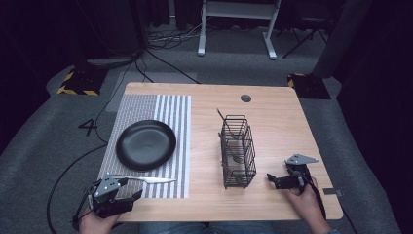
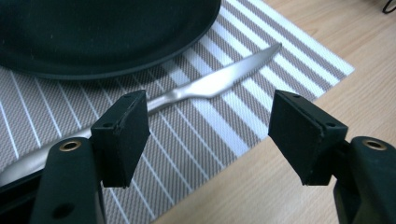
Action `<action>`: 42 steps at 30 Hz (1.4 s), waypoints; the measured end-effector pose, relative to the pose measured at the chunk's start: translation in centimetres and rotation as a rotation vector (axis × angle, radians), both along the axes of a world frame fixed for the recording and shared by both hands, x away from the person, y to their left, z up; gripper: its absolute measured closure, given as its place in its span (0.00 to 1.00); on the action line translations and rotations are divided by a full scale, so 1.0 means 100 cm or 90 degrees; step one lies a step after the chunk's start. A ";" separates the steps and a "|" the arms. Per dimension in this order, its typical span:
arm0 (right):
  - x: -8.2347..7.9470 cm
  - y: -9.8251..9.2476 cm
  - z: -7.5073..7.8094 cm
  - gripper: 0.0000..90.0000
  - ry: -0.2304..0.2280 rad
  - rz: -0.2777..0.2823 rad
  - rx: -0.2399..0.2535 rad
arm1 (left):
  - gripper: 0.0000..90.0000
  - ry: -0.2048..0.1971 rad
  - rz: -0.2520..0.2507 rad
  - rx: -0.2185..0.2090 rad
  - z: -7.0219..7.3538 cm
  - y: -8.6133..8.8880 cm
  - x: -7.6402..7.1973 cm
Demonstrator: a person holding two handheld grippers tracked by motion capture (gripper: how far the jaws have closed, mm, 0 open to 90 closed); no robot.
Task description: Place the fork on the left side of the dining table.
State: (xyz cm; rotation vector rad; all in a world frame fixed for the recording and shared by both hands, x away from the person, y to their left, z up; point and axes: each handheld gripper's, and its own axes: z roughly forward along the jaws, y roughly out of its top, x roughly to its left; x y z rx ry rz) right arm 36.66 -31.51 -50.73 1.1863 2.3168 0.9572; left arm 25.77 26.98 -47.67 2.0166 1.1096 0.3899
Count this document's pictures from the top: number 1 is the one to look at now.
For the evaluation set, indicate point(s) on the white plastic knife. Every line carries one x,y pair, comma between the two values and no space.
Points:
152,179

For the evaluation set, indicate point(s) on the dark metal utensil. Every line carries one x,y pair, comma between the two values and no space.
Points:
231,171

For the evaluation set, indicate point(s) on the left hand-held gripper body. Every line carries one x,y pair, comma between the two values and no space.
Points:
107,195

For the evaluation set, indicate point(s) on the dark metal spoon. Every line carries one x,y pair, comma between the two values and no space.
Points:
231,152

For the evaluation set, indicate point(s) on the grey striped woven placemat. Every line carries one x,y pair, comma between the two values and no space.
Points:
175,110

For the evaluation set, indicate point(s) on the black tripod stand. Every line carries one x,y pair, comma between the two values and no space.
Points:
307,35

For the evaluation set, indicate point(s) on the grey slanted column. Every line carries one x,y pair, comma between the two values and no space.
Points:
344,35

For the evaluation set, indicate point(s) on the person's left hand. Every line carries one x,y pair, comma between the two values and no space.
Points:
96,224

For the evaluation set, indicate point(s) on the round black plate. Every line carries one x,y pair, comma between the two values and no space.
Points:
146,145

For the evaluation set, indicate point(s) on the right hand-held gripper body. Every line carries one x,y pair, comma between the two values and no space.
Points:
297,177

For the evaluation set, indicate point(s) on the person's right hand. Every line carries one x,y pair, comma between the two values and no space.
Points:
303,204

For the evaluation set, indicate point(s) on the white metal desk frame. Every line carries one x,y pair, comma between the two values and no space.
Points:
240,9

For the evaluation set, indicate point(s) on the black yellow striped stand base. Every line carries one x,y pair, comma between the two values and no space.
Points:
82,81
308,86

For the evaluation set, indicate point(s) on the grey tape label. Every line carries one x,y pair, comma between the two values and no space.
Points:
332,191

